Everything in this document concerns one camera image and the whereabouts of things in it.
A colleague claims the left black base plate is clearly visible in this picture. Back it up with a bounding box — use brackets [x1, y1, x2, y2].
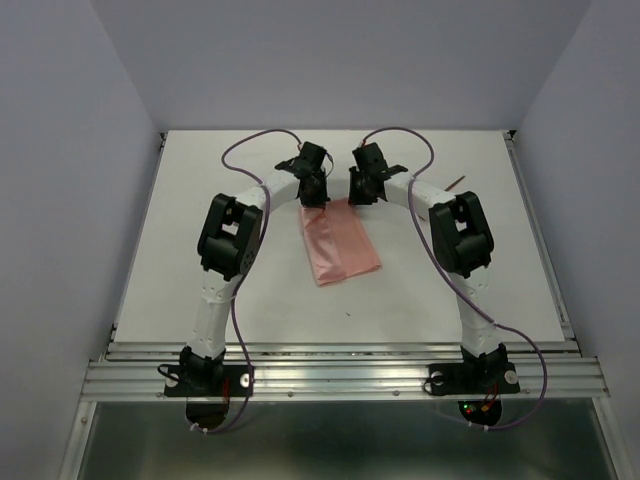
[157, 364, 253, 398]

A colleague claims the aluminium rail frame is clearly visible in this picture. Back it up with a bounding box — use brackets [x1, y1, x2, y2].
[61, 130, 626, 479]

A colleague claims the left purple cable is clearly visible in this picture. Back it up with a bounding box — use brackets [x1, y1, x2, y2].
[189, 128, 306, 435]

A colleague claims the purple cable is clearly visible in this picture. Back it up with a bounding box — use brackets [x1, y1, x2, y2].
[189, 128, 306, 435]
[357, 126, 545, 431]

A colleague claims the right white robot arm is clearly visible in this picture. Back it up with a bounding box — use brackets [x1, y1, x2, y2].
[349, 143, 508, 396]

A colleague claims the pink cloth napkin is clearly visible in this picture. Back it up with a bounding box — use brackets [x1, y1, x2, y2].
[300, 198, 381, 287]

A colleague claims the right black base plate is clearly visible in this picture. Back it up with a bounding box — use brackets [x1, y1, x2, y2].
[423, 363, 521, 397]

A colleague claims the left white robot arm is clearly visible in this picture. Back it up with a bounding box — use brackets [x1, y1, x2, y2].
[158, 142, 331, 398]

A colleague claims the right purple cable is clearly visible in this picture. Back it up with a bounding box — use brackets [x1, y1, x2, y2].
[357, 126, 545, 431]

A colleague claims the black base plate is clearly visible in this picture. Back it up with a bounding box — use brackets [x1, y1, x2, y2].
[157, 364, 253, 398]
[423, 363, 521, 397]

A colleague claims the brown wooden fork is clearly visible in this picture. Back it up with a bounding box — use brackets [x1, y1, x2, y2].
[445, 175, 466, 191]

